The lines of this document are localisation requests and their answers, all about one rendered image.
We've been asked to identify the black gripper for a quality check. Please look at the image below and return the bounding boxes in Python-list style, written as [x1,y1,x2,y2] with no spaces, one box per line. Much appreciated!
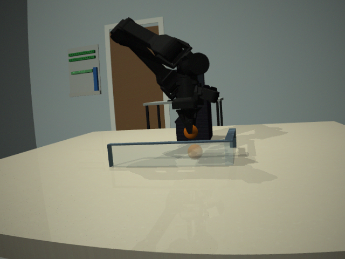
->
[172,77,204,134]

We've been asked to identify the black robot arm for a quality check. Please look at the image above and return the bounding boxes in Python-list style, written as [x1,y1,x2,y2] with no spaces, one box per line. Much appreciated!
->
[110,17,220,103]

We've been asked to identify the low clear corner wall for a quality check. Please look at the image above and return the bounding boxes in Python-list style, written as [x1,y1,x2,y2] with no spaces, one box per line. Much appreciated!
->
[108,131,236,167]

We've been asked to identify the blue-grey l-shaped bar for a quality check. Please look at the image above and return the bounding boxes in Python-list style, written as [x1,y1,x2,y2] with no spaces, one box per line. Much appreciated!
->
[107,128,236,167]

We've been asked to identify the orange ball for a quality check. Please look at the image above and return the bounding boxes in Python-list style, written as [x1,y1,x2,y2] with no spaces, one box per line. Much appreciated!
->
[184,125,198,139]

